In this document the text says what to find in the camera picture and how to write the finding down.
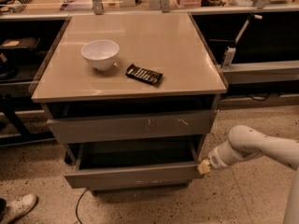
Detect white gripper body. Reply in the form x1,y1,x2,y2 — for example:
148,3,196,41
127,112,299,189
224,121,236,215
208,147,229,170

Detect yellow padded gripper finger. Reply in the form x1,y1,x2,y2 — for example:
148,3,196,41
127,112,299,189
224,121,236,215
197,160,211,175

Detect grey drawer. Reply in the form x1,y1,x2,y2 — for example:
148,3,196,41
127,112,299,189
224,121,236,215
65,136,202,191
48,110,216,144

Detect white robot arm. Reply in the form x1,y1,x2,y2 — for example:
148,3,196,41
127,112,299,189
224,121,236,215
197,125,299,224

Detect grey drawer cabinet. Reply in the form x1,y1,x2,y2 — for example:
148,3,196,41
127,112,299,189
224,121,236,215
28,12,229,198

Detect grey top drawer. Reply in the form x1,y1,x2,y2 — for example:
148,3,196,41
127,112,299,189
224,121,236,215
48,110,216,144

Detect black snack bar packet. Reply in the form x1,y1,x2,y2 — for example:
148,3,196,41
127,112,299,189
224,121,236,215
125,63,163,85

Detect white bowl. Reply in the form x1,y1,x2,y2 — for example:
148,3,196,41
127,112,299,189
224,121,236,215
81,40,120,71

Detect white sneaker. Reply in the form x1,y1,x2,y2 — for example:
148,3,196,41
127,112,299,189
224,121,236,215
0,193,38,224

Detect black floor cable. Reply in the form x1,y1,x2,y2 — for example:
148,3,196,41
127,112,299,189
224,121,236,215
74,188,89,224

